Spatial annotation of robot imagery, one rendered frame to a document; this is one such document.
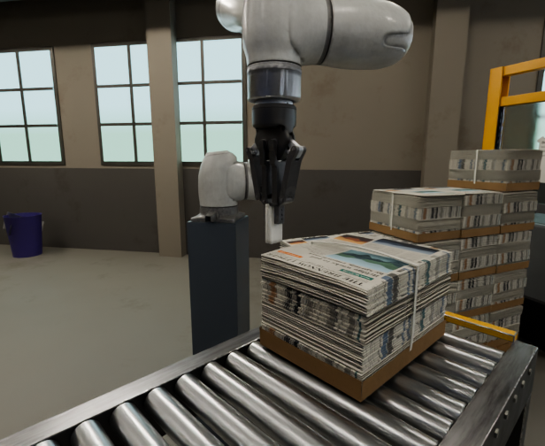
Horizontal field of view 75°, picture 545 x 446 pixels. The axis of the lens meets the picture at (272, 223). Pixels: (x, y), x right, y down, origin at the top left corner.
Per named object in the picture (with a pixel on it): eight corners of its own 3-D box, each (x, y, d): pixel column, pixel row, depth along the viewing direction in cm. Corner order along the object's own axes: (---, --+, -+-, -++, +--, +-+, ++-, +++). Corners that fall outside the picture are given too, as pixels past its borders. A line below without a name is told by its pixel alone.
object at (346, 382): (303, 323, 97) (303, 308, 96) (403, 368, 76) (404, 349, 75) (258, 343, 86) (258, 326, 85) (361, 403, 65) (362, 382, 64)
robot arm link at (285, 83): (274, 77, 65) (274, 111, 66) (235, 68, 59) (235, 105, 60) (313, 68, 59) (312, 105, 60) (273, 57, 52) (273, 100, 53)
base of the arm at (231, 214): (185, 223, 136) (184, 209, 135) (206, 214, 158) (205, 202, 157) (231, 225, 133) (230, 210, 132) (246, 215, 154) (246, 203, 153)
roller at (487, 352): (345, 310, 119) (346, 296, 118) (510, 369, 85) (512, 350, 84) (336, 314, 115) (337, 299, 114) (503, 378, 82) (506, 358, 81)
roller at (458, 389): (307, 328, 105) (307, 313, 104) (484, 409, 72) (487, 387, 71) (295, 334, 102) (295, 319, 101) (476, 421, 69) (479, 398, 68)
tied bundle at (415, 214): (368, 229, 208) (370, 190, 204) (407, 226, 219) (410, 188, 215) (416, 244, 174) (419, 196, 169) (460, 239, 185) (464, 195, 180)
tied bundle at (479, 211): (407, 226, 218) (410, 188, 214) (442, 223, 229) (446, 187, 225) (460, 239, 183) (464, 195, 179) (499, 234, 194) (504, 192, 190)
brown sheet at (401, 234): (368, 228, 208) (368, 221, 207) (407, 225, 218) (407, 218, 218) (417, 242, 173) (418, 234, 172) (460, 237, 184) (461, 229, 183)
